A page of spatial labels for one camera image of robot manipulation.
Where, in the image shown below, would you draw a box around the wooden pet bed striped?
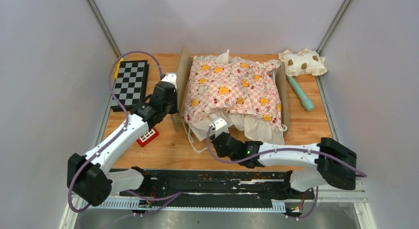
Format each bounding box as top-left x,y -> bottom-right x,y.
170,46 -> 291,132

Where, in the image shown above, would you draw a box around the pink checkered duck cushion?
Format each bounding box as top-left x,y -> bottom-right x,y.
183,51 -> 288,145

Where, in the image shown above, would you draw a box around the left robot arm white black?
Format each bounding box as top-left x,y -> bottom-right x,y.
67,78 -> 177,206

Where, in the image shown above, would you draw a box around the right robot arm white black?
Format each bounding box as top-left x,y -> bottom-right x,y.
207,132 -> 365,198

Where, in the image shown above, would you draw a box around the black grey chessboard box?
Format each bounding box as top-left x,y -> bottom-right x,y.
114,60 -> 149,111

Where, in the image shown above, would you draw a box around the red white window brick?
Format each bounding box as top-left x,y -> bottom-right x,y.
136,128 -> 159,147

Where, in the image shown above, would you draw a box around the teal cylindrical toy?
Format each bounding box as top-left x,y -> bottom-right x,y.
287,76 -> 315,112

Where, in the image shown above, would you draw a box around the cream pillow brown spots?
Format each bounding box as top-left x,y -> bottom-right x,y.
278,49 -> 328,77

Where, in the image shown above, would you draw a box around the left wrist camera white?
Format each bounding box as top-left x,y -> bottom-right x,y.
161,73 -> 177,89

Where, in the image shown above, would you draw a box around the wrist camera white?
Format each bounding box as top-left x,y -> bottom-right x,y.
209,117 -> 229,137
161,73 -> 177,89

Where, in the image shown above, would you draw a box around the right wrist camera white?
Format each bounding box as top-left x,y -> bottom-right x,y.
209,117 -> 229,137

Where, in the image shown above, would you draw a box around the yellow clip on frame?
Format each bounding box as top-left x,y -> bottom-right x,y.
114,57 -> 125,80

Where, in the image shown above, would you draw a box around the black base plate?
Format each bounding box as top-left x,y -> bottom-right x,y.
89,168 -> 325,209

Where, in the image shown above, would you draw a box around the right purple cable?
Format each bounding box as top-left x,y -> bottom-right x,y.
205,126 -> 368,221

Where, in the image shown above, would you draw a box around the purple cable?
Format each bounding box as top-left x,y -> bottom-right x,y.
67,50 -> 184,217
205,126 -> 368,221

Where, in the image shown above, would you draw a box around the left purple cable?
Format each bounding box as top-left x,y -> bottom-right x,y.
67,50 -> 184,217

